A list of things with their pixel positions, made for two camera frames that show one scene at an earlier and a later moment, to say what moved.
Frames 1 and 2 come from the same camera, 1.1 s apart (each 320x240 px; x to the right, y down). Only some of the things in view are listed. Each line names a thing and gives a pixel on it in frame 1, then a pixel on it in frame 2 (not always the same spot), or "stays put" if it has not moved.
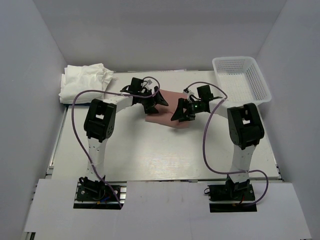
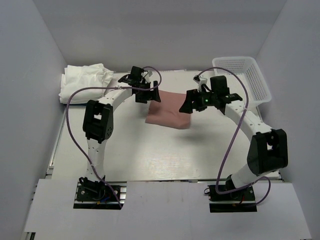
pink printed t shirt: [165, 113] stays put
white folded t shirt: [76, 78] stays put
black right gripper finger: [188, 117] -> [200, 107]
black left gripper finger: [150, 109] -> [142, 98]
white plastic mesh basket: [241, 80] stays put
